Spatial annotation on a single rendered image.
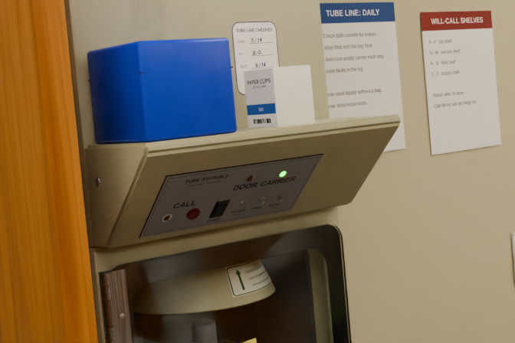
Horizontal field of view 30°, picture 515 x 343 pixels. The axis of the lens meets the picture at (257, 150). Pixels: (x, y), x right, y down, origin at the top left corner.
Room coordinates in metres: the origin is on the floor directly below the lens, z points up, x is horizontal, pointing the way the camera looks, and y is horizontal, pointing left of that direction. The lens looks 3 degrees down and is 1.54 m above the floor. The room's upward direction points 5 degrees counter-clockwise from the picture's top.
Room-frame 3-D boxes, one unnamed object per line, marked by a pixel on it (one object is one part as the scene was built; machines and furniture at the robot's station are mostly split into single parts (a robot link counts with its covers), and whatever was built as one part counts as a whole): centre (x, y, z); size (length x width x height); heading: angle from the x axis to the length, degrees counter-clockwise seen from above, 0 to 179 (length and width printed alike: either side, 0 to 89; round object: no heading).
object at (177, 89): (0.92, 0.09, 1.56); 0.10 x 0.10 x 0.09; 37
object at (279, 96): (1.00, -0.03, 1.54); 0.05 x 0.05 x 0.06; 37
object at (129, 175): (0.98, 0.00, 1.46); 0.32 x 0.12 x 0.10; 127
